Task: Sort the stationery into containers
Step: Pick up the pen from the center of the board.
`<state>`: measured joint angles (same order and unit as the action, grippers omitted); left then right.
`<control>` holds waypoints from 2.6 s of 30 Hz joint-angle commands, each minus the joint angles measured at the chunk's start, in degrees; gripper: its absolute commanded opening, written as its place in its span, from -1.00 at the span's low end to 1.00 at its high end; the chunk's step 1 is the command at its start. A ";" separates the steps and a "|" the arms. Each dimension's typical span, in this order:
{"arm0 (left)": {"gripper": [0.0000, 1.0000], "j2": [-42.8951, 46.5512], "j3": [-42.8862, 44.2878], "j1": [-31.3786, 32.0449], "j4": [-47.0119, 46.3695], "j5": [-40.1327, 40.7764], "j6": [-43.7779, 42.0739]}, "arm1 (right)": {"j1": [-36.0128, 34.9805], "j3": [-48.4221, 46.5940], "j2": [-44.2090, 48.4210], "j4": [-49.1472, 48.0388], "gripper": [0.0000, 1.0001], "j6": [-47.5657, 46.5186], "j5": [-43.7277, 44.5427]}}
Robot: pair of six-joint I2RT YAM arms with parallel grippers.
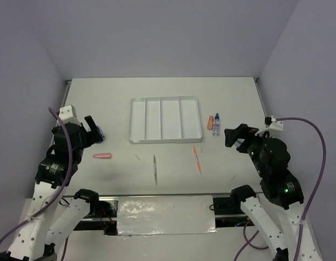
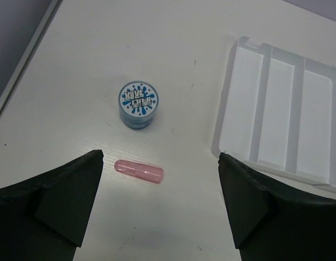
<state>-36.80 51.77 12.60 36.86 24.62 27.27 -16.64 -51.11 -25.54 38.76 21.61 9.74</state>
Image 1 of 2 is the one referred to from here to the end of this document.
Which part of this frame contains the left blue tape roll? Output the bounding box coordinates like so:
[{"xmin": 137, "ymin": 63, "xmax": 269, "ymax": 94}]
[{"xmin": 97, "ymin": 126, "xmax": 105, "ymax": 143}]

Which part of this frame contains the pink eraser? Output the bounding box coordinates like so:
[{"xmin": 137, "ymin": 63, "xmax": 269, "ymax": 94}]
[{"xmin": 93, "ymin": 153, "xmax": 112, "ymax": 159}]

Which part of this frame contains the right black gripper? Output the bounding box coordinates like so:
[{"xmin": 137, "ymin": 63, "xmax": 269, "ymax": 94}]
[{"xmin": 223, "ymin": 121, "xmax": 274, "ymax": 175}]

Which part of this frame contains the green white pen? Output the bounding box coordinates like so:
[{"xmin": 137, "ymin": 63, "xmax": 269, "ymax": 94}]
[{"xmin": 153, "ymin": 155, "xmax": 158, "ymax": 186}]

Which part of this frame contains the orange pen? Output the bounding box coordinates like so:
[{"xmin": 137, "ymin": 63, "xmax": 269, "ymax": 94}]
[{"xmin": 192, "ymin": 146, "xmax": 202, "ymax": 174}]

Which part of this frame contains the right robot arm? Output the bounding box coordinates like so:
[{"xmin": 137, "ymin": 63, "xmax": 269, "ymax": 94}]
[{"xmin": 224, "ymin": 117, "xmax": 322, "ymax": 260}]

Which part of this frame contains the clear blue-capped bottle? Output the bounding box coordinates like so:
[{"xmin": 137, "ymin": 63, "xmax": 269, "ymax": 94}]
[{"xmin": 213, "ymin": 113, "xmax": 220, "ymax": 136}]

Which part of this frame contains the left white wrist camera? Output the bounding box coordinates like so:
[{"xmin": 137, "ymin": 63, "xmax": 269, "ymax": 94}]
[{"xmin": 59, "ymin": 105, "xmax": 79, "ymax": 125}]

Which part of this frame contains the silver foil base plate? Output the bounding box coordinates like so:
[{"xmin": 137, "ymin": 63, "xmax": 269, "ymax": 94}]
[{"xmin": 117, "ymin": 195, "xmax": 216, "ymax": 235}]

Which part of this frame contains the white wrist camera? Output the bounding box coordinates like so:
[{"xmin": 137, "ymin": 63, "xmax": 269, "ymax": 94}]
[
  {"xmin": 59, "ymin": 105, "xmax": 79, "ymax": 125},
  {"xmin": 255, "ymin": 116, "xmax": 284, "ymax": 137}
]

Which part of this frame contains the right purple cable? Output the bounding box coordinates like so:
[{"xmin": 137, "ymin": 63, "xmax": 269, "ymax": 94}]
[{"xmin": 234, "ymin": 116, "xmax": 327, "ymax": 261}]

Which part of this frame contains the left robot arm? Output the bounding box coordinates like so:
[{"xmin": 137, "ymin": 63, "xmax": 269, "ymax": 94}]
[{"xmin": 0, "ymin": 116, "xmax": 103, "ymax": 260}]

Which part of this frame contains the orange eraser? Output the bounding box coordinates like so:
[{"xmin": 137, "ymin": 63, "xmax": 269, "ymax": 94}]
[{"xmin": 207, "ymin": 116, "xmax": 214, "ymax": 130}]

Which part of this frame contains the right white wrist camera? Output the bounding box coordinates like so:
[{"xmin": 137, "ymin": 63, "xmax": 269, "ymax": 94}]
[{"xmin": 255, "ymin": 116, "xmax": 284, "ymax": 137}]

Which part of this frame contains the white divided organizer tray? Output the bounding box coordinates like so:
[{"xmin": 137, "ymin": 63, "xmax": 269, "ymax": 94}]
[{"xmin": 128, "ymin": 96, "xmax": 203, "ymax": 144}]

